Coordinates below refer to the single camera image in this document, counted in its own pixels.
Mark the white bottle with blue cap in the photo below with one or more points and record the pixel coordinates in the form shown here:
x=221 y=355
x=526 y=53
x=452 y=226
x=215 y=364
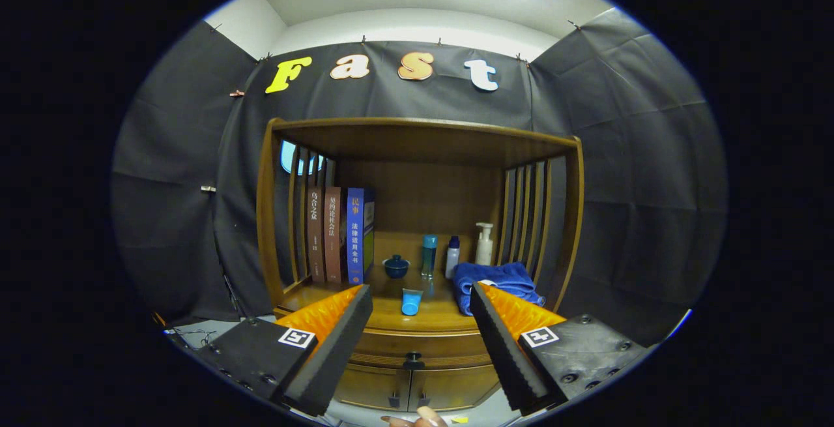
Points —
x=452 y=261

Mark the wooden cabinet door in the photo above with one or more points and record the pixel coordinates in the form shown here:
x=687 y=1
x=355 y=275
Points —
x=456 y=388
x=374 y=388

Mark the dark brown book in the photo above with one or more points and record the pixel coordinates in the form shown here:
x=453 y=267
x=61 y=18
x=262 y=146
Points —
x=315 y=238

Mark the wooden countertop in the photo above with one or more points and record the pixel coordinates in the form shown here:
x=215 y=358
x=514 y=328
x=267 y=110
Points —
x=443 y=316

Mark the teal transparent bottle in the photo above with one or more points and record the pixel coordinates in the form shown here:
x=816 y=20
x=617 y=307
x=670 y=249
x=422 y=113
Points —
x=429 y=257

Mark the dark blue lidded teacup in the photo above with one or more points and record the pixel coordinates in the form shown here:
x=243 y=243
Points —
x=396 y=268

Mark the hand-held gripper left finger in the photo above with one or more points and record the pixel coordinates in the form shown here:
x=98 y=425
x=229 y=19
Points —
x=339 y=355

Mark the reddish brown book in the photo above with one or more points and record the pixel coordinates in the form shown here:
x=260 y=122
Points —
x=332 y=238

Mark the white pump bottle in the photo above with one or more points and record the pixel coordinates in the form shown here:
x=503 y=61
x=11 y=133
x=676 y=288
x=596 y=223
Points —
x=483 y=251

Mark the folded blue towel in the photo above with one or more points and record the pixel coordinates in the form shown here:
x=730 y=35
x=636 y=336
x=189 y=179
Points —
x=502 y=280

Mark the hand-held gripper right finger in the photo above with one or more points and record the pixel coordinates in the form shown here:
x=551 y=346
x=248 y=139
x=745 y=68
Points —
x=505 y=355

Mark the thick blue book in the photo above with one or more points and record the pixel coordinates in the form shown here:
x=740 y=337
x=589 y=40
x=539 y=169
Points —
x=355 y=238

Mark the light blue tube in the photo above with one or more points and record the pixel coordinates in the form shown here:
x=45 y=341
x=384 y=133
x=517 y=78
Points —
x=411 y=303

